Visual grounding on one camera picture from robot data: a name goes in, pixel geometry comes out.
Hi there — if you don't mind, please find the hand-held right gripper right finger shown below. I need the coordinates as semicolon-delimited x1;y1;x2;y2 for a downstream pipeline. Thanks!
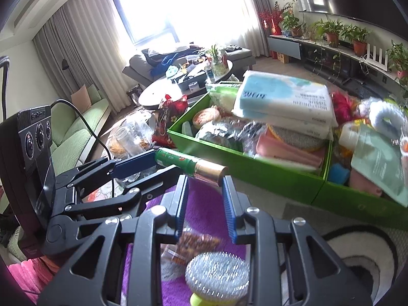
222;175;373;306

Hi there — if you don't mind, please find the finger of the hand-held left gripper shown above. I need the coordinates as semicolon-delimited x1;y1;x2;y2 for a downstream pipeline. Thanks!
64;165;181;221
56;149;159;193

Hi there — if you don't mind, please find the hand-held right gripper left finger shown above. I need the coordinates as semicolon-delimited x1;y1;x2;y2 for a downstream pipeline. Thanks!
36;175;189;306

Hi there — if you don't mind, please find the green tube gold cap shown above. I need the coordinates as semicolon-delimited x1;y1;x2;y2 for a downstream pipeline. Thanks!
155;147;228;188

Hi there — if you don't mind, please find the clear snack packet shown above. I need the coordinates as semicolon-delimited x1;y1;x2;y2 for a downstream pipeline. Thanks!
161;229;222;265

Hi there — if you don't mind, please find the green storage box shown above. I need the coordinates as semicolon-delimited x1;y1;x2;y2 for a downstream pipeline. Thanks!
167;81;334;196
311;140;408;230

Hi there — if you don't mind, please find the purple grey patterned blanket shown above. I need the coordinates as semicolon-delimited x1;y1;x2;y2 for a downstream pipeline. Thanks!
121;175;399;306

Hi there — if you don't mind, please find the clear jar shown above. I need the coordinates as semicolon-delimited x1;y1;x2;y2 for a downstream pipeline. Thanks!
110;126;144;157

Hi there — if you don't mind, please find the clear plastic bag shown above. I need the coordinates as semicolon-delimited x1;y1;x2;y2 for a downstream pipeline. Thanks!
121;110;158;150

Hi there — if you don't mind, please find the green sofa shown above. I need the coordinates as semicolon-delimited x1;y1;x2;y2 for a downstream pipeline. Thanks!
49;84;112;176

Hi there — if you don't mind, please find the red patterned gift bag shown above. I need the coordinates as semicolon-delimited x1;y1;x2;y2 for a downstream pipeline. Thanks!
152;94;188;149

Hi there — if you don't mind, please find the dark oval coffee table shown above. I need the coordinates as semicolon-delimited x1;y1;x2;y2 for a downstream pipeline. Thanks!
138;60;235;109

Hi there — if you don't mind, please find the crinkled clear plastic packet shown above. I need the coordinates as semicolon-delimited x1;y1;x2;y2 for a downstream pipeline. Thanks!
196;119;271;154

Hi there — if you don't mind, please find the orange round pad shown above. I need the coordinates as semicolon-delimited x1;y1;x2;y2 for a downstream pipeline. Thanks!
191;107;224;130

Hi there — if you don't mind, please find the pink cushion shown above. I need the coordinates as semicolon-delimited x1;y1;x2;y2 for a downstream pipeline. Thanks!
71;84;94;112

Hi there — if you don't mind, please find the grey armchair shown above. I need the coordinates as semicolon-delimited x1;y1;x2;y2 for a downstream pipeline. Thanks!
123;46;205;83

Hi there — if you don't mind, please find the dark tray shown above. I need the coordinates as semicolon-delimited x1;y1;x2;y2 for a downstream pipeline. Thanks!
177;68;208;91

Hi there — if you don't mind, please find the black floor lamp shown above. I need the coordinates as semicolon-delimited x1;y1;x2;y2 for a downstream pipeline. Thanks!
60;58;72;103

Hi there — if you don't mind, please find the green packaged cloth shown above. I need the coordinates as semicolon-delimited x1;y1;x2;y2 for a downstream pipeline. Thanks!
207;83;244;109

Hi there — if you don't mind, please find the pile of dark clothes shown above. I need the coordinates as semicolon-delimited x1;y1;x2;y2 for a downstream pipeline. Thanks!
140;43;205;77

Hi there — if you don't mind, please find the blue sponge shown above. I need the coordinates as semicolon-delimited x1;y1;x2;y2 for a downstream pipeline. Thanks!
327;162;351;185

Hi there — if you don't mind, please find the spider plant in glass vase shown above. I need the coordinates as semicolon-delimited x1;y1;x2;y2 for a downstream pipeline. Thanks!
204;45;228;75

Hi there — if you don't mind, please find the beige curtain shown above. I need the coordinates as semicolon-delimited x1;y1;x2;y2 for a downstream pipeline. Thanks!
32;0;134;103

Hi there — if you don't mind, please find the grey ottoman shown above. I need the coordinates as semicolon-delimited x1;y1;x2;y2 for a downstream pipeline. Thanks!
223;46;257;67

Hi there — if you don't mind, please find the red fluffy item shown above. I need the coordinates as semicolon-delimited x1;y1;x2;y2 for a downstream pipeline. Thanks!
331;91;354;122

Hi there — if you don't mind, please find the pale green flat pouch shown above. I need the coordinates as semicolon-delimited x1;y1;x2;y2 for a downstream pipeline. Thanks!
351;124;408;208

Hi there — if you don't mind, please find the bright window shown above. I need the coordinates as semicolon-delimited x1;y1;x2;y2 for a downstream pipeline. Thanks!
105;0;256;45

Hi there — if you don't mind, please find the white plush toy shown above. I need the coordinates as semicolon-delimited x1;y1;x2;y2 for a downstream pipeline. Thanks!
360;97;408;134

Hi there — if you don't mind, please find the red flower arrangement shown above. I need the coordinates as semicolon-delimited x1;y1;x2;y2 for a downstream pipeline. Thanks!
258;2;284;35

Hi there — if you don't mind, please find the grey curtain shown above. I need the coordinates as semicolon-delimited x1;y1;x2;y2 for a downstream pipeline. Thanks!
236;0;275;58

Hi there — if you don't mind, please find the row of potted plants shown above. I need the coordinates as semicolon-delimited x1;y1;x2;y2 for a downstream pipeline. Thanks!
279;11;408;86

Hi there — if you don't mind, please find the silver scrubber green handle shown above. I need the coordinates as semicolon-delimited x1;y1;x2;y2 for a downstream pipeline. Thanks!
185;251;251;306

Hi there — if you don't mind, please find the black cable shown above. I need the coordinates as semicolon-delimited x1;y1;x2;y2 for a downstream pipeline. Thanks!
51;99;112;160

